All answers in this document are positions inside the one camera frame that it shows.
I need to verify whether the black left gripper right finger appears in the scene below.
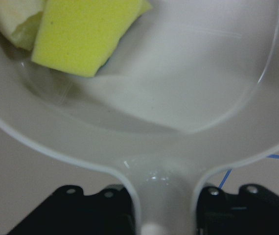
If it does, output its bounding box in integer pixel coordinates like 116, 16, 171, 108
196, 184, 279, 235

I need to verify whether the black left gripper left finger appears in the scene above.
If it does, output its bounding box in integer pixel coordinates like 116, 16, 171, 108
9, 185, 134, 235

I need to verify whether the beige plastic dustpan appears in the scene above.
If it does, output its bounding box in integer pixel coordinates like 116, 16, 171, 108
0, 0, 279, 235

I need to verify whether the yellow-green sponge block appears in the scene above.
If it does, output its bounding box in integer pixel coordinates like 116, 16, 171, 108
31, 0, 152, 77

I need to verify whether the pale melon slice toy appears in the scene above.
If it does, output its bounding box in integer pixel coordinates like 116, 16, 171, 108
0, 0, 46, 51

